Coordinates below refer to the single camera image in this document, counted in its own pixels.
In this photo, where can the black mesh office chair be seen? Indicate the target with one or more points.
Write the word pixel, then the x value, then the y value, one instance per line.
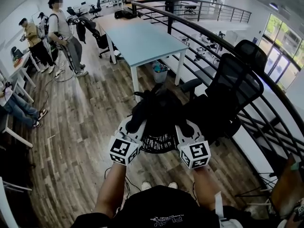
pixel 209 113

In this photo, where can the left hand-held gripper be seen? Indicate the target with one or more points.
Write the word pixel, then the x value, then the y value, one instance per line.
pixel 124 151

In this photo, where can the white metal frame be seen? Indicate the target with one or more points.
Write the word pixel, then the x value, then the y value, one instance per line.
pixel 4 208

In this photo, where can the person's left white shoe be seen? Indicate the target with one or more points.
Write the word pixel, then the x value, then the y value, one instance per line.
pixel 146 185

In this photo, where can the person's right forearm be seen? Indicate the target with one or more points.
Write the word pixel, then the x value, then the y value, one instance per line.
pixel 206 189

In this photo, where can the black curved metal railing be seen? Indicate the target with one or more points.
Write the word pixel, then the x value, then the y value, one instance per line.
pixel 169 25

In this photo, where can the person's left forearm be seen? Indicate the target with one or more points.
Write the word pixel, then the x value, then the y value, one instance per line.
pixel 109 191

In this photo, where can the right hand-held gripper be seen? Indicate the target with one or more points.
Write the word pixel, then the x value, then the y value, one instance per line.
pixel 196 153

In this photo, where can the black swivel chair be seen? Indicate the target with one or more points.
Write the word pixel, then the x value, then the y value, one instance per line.
pixel 71 10
pixel 102 41
pixel 96 7
pixel 193 2

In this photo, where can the light blue table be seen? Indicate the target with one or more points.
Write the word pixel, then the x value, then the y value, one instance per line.
pixel 142 39

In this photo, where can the black jacket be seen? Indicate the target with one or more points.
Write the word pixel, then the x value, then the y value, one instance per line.
pixel 81 32

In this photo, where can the thin black balcony railing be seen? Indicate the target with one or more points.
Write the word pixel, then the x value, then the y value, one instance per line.
pixel 200 11

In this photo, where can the person's black shirt torso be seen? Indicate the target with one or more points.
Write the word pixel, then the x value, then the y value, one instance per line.
pixel 161 205

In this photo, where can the black pendant lamp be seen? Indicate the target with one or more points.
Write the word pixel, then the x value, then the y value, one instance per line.
pixel 273 6

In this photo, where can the white desk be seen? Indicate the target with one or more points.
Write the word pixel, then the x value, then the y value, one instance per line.
pixel 16 136
pixel 19 72

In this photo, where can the blue wall sign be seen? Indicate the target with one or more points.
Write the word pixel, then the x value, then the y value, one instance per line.
pixel 255 40

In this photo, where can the person's right white shoe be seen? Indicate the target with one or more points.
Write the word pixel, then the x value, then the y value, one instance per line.
pixel 173 185

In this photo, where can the white power strip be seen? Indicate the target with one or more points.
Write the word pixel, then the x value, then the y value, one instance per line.
pixel 59 73

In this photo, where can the white bin of toys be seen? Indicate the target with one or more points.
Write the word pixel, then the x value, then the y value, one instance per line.
pixel 160 76

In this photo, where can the person's white shoe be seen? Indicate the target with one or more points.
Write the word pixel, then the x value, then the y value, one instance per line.
pixel 173 185
pixel 146 185

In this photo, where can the glass window wall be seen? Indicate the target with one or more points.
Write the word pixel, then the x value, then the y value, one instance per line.
pixel 282 46

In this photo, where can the black bag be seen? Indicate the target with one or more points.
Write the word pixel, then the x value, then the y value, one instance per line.
pixel 123 14

